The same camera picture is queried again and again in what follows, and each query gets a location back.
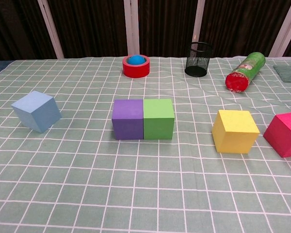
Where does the pink foam cube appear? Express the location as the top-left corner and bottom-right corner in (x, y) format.
(263, 112), (291, 158)

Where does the white frame post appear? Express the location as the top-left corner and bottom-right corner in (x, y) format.
(192, 0), (206, 58)
(268, 0), (291, 58)
(123, 0), (140, 57)
(37, 0), (65, 59)

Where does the red tape roll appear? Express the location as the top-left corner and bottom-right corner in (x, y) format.
(122, 54), (150, 79)

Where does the yellow foam cube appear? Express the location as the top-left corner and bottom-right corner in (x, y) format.
(211, 109), (260, 154)

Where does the green checkered tablecloth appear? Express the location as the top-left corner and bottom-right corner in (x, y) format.
(0, 56), (291, 233)

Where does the light blue foam cube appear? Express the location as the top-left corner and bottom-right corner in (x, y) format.
(10, 90), (63, 133)

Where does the purple foam cube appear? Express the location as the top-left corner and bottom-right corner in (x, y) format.
(111, 99), (144, 140)

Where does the blue ball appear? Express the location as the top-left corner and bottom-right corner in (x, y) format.
(128, 54), (145, 66)

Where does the green chips can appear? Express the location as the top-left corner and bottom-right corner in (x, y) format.
(225, 51), (266, 94)

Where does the green foam cube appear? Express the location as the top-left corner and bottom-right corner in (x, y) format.
(143, 99), (175, 140)

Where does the black mesh pen holder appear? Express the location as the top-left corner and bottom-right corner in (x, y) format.
(184, 42), (213, 78)

